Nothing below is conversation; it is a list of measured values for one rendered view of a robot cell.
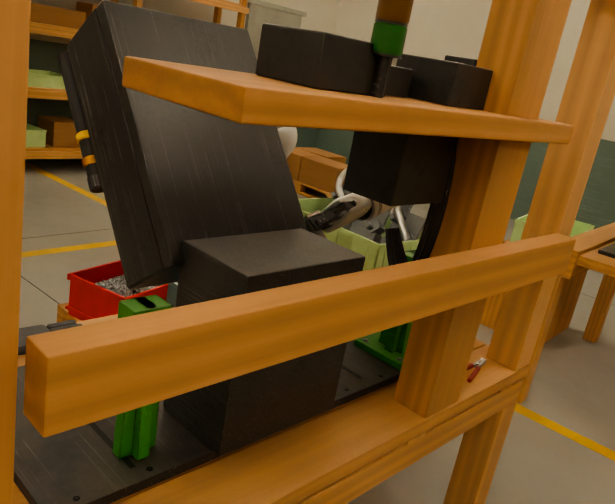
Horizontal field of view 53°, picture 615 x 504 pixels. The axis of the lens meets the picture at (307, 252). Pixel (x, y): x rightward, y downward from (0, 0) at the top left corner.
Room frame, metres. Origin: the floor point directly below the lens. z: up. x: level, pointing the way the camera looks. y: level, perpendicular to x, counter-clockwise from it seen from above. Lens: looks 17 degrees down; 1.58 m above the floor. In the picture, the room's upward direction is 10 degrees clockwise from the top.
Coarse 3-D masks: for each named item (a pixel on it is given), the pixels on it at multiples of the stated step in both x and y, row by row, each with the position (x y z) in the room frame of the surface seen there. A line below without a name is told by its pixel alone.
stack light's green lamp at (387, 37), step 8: (376, 24) 0.95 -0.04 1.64; (384, 24) 0.94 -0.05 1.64; (392, 24) 0.94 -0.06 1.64; (376, 32) 0.95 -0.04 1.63; (384, 32) 0.94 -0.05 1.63; (392, 32) 0.94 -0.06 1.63; (400, 32) 0.94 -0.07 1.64; (376, 40) 0.95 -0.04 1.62; (384, 40) 0.94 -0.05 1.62; (392, 40) 0.94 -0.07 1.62; (400, 40) 0.95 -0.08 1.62; (376, 48) 0.95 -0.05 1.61; (384, 48) 0.94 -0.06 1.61; (392, 48) 0.94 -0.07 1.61; (400, 48) 0.95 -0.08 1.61; (392, 56) 0.94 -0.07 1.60; (400, 56) 0.96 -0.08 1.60
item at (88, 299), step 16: (80, 272) 1.56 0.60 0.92; (96, 272) 1.61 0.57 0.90; (112, 272) 1.66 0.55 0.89; (80, 288) 1.51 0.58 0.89; (96, 288) 1.48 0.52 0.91; (112, 288) 1.58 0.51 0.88; (144, 288) 1.61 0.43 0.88; (160, 288) 1.55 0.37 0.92; (80, 304) 1.51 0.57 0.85; (96, 304) 1.48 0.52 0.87; (112, 304) 1.46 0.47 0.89
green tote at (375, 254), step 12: (300, 204) 2.75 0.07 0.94; (312, 204) 2.81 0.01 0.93; (324, 204) 2.86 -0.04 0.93; (336, 240) 2.38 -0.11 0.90; (348, 240) 2.34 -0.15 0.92; (360, 240) 2.30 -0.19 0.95; (360, 252) 2.29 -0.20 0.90; (372, 252) 2.25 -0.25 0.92; (384, 252) 2.26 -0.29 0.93; (372, 264) 2.24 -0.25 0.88; (384, 264) 2.27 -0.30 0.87
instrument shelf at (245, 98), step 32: (128, 64) 0.82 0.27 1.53; (160, 64) 0.78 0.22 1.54; (160, 96) 0.77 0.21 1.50; (192, 96) 0.72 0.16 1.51; (224, 96) 0.68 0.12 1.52; (256, 96) 0.67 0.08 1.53; (288, 96) 0.71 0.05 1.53; (320, 96) 0.75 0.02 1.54; (352, 96) 0.85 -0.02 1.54; (320, 128) 0.76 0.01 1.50; (352, 128) 0.80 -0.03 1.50; (384, 128) 0.85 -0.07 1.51; (416, 128) 0.91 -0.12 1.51; (448, 128) 0.97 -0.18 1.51; (480, 128) 1.04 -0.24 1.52; (512, 128) 1.13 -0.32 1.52; (544, 128) 1.23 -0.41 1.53
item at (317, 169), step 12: (288, 156) 7.46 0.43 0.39; (300, 156) 7.31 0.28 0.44; (312, 156) 7.44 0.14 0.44; (324, 156) 7.63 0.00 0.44; (336, 156) 7.80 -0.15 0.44; (300, 168) 7.32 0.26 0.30; (312, 168) 7.15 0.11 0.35; (324, 168) 7.04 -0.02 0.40; (336, 168) 6.92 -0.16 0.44; (300, 180) 7.25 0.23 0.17; (312, 180) 7.13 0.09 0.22; (324, 180) 7.02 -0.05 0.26; (336, 180) 6.93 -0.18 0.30; (300, 192) 7.26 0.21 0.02; (324, 192) 6.98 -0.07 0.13
